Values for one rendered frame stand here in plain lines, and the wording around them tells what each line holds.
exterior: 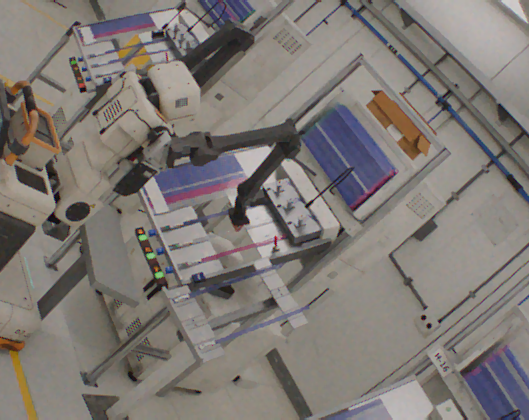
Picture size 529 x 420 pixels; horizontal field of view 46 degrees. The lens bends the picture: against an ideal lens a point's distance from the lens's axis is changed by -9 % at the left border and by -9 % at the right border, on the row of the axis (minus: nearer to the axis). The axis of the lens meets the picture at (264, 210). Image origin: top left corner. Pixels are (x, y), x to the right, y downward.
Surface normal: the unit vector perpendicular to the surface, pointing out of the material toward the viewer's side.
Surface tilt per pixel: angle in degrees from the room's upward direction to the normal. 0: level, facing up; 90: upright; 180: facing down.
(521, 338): 90
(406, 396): 44
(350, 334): 90
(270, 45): 90
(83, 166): 82
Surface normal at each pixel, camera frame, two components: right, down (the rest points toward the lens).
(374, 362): -0.55, -0.32
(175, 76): 0.07, -0.67
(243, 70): 0.42, 0.69
